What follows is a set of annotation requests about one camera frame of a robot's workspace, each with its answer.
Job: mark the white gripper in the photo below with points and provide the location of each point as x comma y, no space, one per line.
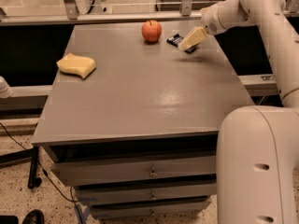
212,21

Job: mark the blue rxbar blueberry wrapper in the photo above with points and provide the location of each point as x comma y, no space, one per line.
176,39

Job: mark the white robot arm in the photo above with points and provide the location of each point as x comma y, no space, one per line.
258,145

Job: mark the red apple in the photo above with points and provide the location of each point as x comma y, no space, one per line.
151,31

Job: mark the grey drawer cabinet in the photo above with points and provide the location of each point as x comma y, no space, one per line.
142,101

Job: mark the yellow sponge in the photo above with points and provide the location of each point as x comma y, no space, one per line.
76,65

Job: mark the middle grey drawer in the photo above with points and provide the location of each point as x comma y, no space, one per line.
131,195

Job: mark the grey drawer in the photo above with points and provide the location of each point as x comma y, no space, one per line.
82,173
149,208
131,195

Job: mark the bottom grey drawer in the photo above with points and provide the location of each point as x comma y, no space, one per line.
149,208

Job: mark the top grey drawer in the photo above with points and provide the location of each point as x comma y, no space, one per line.
82,173

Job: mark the black stand leg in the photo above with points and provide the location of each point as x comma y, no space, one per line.
34,181

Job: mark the black shoe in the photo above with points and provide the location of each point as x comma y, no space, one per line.
34,217

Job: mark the grey metal railing frame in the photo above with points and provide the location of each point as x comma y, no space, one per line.
43,12

